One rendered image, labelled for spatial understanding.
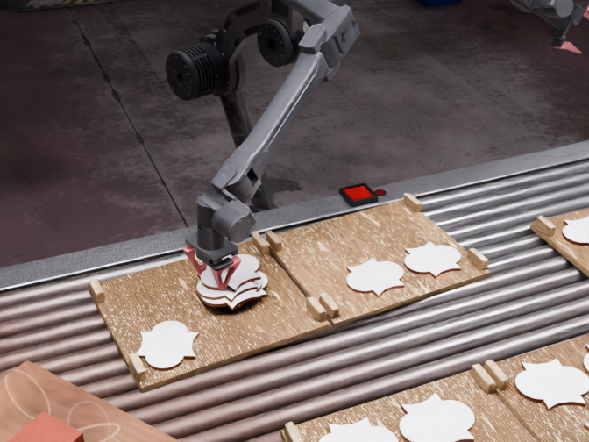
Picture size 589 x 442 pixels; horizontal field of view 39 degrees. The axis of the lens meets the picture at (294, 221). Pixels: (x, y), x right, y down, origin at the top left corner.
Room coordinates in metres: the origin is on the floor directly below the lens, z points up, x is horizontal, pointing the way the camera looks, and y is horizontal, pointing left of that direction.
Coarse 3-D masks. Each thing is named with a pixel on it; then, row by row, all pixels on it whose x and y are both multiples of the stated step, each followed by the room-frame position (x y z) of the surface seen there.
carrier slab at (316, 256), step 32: (320, 224) 1.72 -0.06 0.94; (352, 224) 1.72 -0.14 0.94; (384, 224) 1.73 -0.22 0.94; (416, 224) 1.73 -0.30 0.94; (288, 256) 1.58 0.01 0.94; (320, 256) 1.58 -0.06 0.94; (352, 256) 1.59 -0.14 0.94; (384, 256) 1.59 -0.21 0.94; (320, 288) 1.47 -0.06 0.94; (416, 288) 1.47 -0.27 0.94; (448, 288) 1.48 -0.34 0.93; (352, 320) 1.37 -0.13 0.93
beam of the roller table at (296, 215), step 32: (512, 160) 2.09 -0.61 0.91; (544, 160) 2.10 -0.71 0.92; (576, 160) 2.11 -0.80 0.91; (416, 192) 1.91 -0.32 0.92; (256, 224) 1.75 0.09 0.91; (288, 224) 1.75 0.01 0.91; (64, 256) 1.59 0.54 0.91; (96, 256) 1.60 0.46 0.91; (128, 256) 1.60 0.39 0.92; (160, 256) 1.61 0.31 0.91; (0, 288) 1.47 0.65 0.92
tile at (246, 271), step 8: (232, 256) 1.50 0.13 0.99; (240, 256) 1.50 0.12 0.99; (248, 256) 1.50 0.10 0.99; (200, 264) 1.47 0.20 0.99; (240, 264) 1.47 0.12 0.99; (248, 264) 1.47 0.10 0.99; (256, 264) 1.47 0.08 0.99; (208, 272) 1.44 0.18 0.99; (224, 272) 1.44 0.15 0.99; (240, 272) 1.44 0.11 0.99; (248, 272) 1.44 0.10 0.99; (256, 272) 1.45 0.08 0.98; (208, 280) 1.41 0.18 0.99; (232, 280) 1.42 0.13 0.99; (240, 280) 1.42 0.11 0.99; (248, 280) 1.42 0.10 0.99; (256, 280) 1.43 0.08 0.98; (208, 288) 1.40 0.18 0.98; (216, 288) 1.39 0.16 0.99; (232, 288) 1.39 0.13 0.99
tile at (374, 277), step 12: (372, 264) 1.54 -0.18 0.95; (384, 264) 1.55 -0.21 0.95; (396, 264) 1.55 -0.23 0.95; (348, 276) 1.50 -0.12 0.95; (360, 276) 1.50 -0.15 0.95; (372, 276) 1.50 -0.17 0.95; (384, 276) 1.50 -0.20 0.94; (396, 276) 1.50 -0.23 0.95; (360, 288) 1.46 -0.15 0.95; (372, 288) 1.46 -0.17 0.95; (384, 288) 1.46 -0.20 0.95; (396, 288) 1.47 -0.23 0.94
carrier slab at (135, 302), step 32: (256, 256) 1.58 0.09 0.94; (128, 288) 1.45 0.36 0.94; (160, 288) 1.45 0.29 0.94; (192, 288) 1.46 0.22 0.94; (288, 288) 1.46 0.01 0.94; (128, 320) 1.34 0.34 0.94; (160, 320) 1.35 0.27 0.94; (192, 320) 1.35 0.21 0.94; (224, 320) 1.35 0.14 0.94; (256, 320) 1.35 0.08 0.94; (288, 320) 1.35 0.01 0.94; (128, 352) 1.25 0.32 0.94; (224, 352) 1.25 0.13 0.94; (256, 352) 1.26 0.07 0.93; (160, 384) 1.17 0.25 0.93
